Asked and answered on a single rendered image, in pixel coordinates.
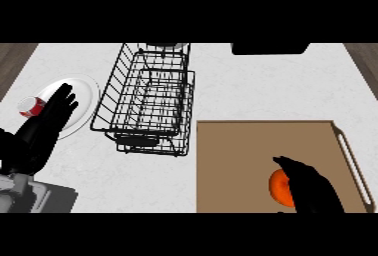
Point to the red and white can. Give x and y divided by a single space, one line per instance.
30 106

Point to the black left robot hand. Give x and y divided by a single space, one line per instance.
45 120

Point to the black appliance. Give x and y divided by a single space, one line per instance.
269 48

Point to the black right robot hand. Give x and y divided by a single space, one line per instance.
311 190

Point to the brown wooden tray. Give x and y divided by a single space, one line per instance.
246 160

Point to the orange squash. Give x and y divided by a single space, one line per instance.
280 189

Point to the white plate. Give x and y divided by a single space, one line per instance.
82 100

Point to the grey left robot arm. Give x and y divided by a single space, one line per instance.
34 195

